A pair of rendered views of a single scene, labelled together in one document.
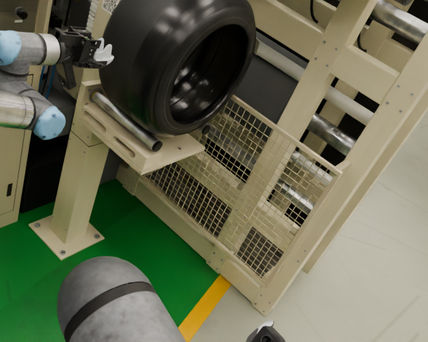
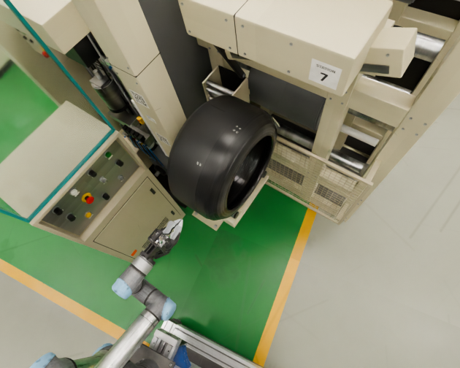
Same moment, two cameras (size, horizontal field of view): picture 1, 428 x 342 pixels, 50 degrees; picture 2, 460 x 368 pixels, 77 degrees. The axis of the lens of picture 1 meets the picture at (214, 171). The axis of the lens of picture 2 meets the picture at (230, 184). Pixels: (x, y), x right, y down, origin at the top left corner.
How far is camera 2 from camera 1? 106 cm
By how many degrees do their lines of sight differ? 35
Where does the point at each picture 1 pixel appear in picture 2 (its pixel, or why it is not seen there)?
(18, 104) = (147, 326)
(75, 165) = not seen: hidden behind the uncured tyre
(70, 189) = not seen: hidden behind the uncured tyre
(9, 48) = (125, 295)
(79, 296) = not seen: outside the picture
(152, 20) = (193, 188)
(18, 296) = (204, 262)
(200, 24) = (224, 180)
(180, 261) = (282, 202)
